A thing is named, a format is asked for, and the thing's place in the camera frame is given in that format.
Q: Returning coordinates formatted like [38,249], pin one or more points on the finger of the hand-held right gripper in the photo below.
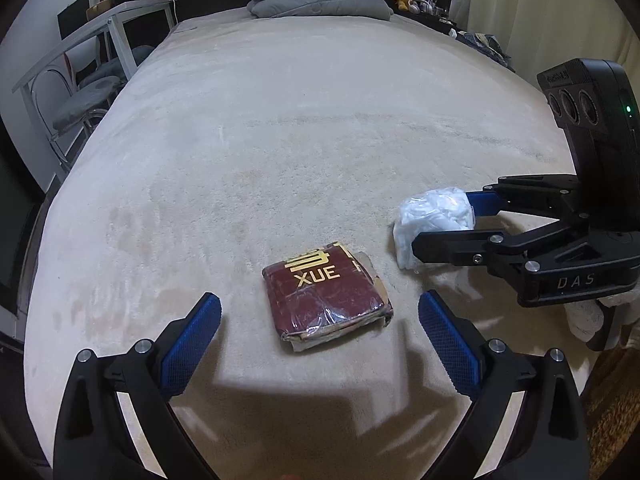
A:
[450,247]
[482,202]

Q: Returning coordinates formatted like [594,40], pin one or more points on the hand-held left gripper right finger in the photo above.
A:
[450,345]

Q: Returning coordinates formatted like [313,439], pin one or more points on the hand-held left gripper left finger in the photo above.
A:
[192,345]

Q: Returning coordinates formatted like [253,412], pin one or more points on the white plastic bag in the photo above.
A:
[435,212]

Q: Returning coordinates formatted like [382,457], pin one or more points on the dark red plastic-wrapped box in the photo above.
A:
[320,295]

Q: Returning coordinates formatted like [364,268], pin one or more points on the person's right forearm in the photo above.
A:
[585,317]

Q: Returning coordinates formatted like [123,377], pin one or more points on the dark patterned cloth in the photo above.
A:
[487,47]

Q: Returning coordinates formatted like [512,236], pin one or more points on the brown patterned rug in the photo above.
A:
[612,400]

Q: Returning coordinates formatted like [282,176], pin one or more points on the cream curtain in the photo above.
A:
[525,10]

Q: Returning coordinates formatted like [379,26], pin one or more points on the white headphones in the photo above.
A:
[422,6]

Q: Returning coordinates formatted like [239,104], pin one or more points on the beige fleece blanket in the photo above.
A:
[250,135]

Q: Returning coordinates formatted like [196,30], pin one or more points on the small cardboard box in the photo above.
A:
[101,4]

